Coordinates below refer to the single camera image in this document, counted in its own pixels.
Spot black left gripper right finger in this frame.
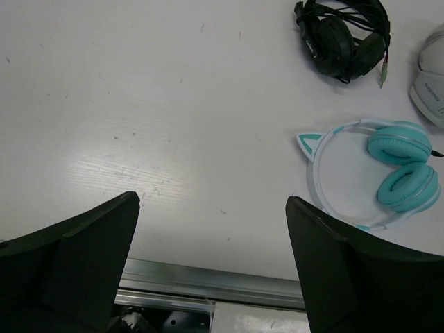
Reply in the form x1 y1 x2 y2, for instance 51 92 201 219
285 196 443 332

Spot aluminium table edge rail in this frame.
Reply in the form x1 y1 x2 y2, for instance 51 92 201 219
119 259 305 311

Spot black wired headphones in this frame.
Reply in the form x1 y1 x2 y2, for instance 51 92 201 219
293 1 391 87

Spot teal cat-ear headphones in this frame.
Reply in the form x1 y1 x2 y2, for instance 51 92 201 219
296 118 443 232

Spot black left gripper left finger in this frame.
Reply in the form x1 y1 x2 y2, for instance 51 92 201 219
1 191 139 332

